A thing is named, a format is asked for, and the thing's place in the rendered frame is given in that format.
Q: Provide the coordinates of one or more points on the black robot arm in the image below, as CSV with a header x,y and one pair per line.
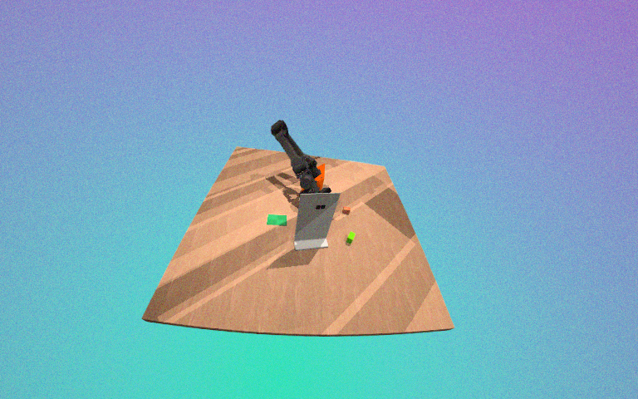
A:
x,y
304,167

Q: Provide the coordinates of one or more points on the grey panel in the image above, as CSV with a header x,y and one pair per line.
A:
x,y
315,213

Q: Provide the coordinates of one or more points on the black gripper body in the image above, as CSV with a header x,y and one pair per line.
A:
x,y
324,190

